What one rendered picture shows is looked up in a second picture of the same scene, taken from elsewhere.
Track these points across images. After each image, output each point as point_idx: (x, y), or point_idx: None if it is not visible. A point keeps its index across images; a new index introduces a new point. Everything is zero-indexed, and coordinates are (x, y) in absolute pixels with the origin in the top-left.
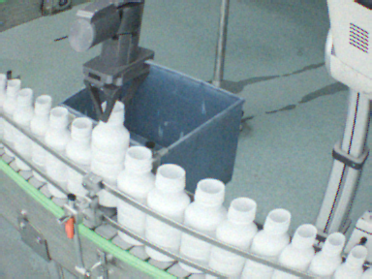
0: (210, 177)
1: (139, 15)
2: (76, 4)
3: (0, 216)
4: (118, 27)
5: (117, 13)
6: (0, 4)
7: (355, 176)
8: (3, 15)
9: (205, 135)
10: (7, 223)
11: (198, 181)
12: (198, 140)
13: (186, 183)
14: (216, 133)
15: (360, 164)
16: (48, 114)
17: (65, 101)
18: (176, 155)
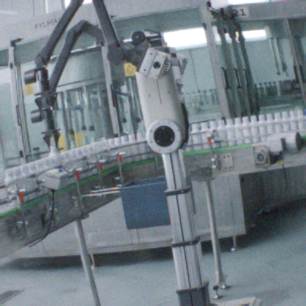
0: (163, 213)
1: (47, 115)
2: (287, 166)
3: (217, 300)
4: (39, 117)
5: (40, 112)
6: (224, 151)
7: (167, 201)
8: (229, 162)
9: (151, 189)
10: (214, 303)
11: (153, 211)
12: (145, 190)
13: (143, 209)
14: (159, 190)
15: (166, 192)
16: (64, 157)
17: (136, 181)
18: (131, 192)
